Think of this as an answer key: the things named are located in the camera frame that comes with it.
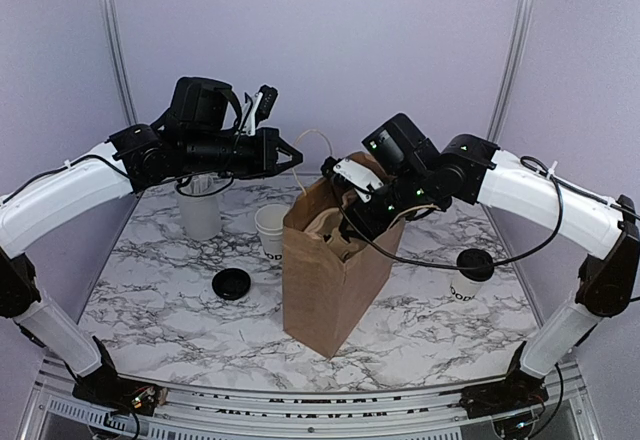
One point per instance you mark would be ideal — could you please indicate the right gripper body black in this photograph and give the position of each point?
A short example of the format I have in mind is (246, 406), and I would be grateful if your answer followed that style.
(409, 194)

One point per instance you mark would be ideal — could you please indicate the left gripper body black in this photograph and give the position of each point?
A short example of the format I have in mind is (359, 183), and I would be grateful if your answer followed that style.
(206, 151)

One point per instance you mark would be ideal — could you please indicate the brown pulp cup carrier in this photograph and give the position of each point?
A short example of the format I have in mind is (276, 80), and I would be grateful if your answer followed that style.
(326, 226)

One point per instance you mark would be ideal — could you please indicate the black plastic cup lid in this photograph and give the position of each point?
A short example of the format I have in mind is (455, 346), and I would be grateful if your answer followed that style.
(475, 264)

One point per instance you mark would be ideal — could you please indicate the brown paper bag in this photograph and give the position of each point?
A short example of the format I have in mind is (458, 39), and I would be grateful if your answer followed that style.
(324, 298)

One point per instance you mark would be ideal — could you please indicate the white paper cup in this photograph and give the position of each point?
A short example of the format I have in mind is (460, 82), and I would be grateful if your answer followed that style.
(465, 285)

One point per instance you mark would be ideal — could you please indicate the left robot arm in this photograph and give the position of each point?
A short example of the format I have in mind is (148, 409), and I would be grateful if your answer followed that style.
(44, 208)

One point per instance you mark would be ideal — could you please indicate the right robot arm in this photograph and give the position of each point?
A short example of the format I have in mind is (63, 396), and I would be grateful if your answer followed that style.
(476, 171)

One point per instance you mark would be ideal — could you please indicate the white sugar packets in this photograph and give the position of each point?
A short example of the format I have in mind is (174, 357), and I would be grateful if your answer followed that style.
(199, 186)

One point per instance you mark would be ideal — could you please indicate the grey cylindrical canister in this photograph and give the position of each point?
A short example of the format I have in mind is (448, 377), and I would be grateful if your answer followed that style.
(200, 216)

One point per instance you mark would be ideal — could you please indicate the stack of white paper cups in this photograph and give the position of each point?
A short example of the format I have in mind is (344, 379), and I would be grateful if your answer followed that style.
(269, 223)

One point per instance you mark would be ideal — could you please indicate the left aluminium frame post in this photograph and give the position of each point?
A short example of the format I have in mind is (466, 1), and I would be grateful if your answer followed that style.
(116, 52)

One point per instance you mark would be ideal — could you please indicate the aluminium frame post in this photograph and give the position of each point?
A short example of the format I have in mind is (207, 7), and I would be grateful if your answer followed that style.
(514, 57)
(116, 52)

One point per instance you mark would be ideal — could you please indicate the right aluminium frame post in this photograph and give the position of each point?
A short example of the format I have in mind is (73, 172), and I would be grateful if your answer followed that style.
(514, 57)

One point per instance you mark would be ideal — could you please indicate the front aluminium rail base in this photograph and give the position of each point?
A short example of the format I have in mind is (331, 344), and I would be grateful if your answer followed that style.
(192, 412)

